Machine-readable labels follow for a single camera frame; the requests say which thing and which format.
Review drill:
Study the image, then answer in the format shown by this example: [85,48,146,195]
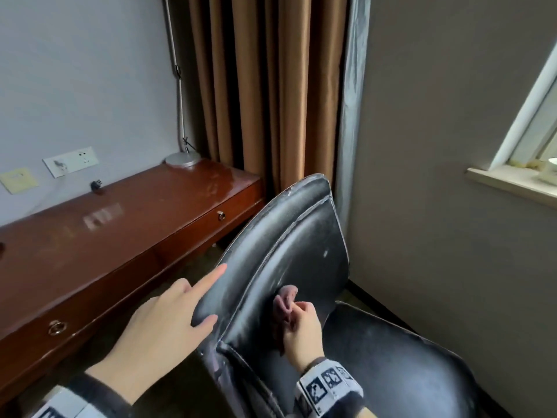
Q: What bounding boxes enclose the dark wooden baseboard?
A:
[347,280,417,334]

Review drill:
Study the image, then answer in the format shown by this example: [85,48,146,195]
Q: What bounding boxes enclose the white window frame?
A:
[489,41,557,171]

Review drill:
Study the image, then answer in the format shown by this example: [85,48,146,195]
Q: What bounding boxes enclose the black leather chair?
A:
[191,172,484,418]

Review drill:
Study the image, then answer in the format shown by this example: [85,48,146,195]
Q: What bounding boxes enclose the red wooden table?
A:
[0,158,266,408]

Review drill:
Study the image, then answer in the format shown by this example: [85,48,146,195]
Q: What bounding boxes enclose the grey curtain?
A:
[334,0,373,233]

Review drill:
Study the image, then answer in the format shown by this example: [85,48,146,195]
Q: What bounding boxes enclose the black wristband with marker tags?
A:
[295,356,366,418]
[30,373,133,418]

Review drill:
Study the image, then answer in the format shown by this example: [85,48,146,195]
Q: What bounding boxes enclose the white wall power socket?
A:
[42,146,100,179]

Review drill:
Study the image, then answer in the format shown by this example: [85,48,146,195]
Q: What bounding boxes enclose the person's right hand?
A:
[283,301,327,374]

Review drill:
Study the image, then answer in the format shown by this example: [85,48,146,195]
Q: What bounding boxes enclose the silver desk lamp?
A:
[161,0,202,168]

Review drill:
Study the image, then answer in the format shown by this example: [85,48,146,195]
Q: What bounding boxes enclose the person's left hand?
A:
[86,263,229,406]

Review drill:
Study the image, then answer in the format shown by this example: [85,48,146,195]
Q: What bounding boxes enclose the brown cleaning cloth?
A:
[272,284,301,355]

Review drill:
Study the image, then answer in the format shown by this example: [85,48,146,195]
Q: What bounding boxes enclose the cream window sill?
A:
[465,164,557,210]

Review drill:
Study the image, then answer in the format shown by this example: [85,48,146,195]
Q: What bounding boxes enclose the beige wall plate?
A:
[0,167,39,195]

